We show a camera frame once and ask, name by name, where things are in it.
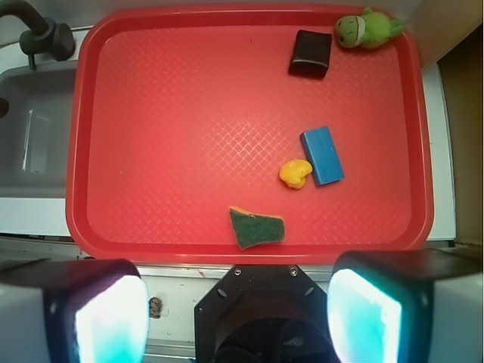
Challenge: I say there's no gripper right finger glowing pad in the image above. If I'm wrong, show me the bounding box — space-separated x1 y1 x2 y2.
327 249 483 362

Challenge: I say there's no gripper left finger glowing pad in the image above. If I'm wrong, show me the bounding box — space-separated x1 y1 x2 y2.
1 259 149 362

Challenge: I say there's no yellow rubber duck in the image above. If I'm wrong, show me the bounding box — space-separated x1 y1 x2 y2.
278 160 313 190

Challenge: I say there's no small brown speckled object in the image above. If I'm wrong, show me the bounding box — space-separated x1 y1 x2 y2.
149 296 163 319

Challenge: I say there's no grey sink basin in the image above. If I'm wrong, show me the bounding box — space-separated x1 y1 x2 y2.
1 61 77 198

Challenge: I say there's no blue rectangular block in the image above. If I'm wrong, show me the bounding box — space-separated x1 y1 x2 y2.
299 126 345 186

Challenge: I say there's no green and orange sponge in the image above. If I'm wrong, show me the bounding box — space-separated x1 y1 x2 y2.
229 206 286 250

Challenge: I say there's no red plastic tray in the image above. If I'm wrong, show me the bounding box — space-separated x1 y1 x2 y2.
66 4 433 265

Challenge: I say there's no dark metal faucet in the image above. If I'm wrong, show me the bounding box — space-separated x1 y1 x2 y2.
1 1 76 70

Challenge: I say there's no dark brown block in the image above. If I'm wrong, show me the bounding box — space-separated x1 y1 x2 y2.
288 29 332 79

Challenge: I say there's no green plush frog toy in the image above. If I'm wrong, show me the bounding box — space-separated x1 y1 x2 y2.
334 8 405 49

